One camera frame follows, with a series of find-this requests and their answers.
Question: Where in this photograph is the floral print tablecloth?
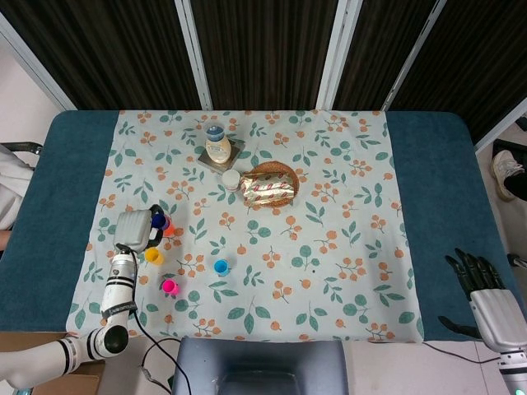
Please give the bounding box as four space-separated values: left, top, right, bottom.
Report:
65 109 425 343

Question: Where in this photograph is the black left hand cable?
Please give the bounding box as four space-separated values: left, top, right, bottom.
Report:
129 306 193 395

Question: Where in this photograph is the gold foil snack bag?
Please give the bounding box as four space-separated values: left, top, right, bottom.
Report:
239 170 298 202

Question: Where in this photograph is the white sneaker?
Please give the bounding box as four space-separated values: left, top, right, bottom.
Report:
489 149 526 202

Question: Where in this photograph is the brown woven basket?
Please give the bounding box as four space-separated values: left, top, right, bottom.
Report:
245 160 301 207

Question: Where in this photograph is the yellow plastic cup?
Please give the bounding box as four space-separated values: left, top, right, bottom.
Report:
144 247 165 267

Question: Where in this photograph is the beige sauce bottle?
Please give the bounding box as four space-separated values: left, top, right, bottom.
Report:
204 122 233 165

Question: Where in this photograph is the black chair armrest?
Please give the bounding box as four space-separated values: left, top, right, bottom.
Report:
0 140 44 156

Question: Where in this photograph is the dark folding screen panel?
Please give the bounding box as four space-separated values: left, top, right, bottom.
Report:
382 0 527 145
175 0 351 111
0 0 207 111
316 0 448 111

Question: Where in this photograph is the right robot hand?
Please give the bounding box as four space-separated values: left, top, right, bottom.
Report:
437 248 527 354

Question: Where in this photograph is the black right hand cable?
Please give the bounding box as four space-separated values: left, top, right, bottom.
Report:
423 341 501 365

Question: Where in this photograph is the person in white clothes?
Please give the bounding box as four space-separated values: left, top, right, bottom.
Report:
0 143 36 230

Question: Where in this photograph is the small white jar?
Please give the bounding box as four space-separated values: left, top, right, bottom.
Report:
222 169 242 193

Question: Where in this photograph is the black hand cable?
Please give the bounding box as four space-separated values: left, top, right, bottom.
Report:
423 341 501 365
129 306 193 395

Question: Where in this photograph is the teal table cover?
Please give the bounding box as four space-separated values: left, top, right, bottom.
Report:
0 109 527 342

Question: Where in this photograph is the brown cardboard box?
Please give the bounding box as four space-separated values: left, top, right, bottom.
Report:
0 331 106 395

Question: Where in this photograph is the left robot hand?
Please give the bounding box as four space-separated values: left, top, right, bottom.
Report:
114 204 170 254

